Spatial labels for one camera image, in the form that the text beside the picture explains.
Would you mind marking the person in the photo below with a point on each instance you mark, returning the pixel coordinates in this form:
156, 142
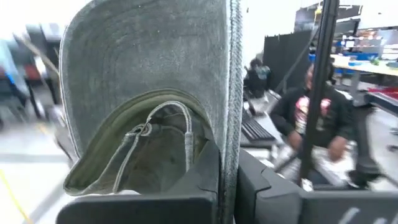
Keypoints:
256, 77
342, 115

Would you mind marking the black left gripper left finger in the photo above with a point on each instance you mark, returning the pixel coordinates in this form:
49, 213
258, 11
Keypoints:
174, 208

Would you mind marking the black keyboard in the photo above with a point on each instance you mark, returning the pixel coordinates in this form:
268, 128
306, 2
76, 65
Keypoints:
255, 130

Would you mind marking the green denim cap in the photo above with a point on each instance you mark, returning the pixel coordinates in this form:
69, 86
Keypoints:
140, 62

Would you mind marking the black partition curtain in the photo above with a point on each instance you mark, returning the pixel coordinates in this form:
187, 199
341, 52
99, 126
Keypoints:
280, 56

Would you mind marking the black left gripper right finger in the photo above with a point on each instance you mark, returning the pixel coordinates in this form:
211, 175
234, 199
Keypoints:
295, 208

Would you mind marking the light workbench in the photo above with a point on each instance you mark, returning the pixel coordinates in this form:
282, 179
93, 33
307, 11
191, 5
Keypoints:
367, 67

